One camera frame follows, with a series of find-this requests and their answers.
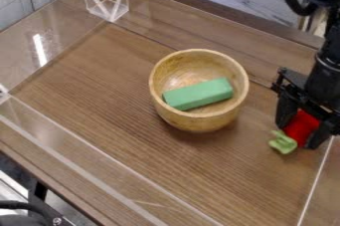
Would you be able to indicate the green rectangular block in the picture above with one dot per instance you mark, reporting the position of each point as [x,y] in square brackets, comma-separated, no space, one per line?
[198,95]

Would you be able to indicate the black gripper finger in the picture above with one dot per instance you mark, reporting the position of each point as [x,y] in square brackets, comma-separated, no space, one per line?
[285,110]
[318,135]

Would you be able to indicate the red plush fruit green leaf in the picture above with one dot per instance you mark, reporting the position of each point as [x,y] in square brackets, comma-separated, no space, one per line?
[292,136]

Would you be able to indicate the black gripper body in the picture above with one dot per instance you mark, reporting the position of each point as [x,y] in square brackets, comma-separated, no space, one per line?
[290,83]

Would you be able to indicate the wooden bowl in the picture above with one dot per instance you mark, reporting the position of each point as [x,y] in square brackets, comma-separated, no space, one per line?
[184,68]

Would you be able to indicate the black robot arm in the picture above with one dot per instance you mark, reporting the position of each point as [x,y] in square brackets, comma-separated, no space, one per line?
[312,94]

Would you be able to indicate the clear acrylic tray wall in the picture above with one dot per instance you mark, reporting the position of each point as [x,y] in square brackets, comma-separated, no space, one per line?
[106,189]

